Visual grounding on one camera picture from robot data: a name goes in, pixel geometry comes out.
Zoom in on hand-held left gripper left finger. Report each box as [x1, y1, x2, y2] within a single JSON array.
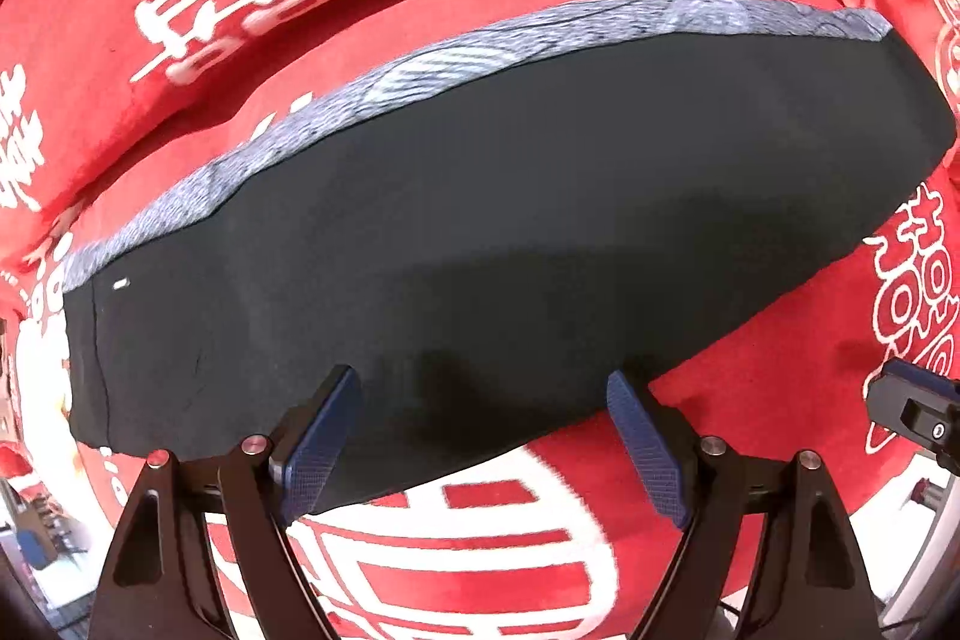
[[88, 365, 363, 640]]

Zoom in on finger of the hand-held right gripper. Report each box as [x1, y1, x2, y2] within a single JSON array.
[[865, 358, 960, 457]]

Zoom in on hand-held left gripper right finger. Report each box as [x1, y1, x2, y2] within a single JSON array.
[[606, 370, 880, 640]]

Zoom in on black pants with grey lining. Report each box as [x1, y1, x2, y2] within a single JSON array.
[[62, 0, 956, 513]]

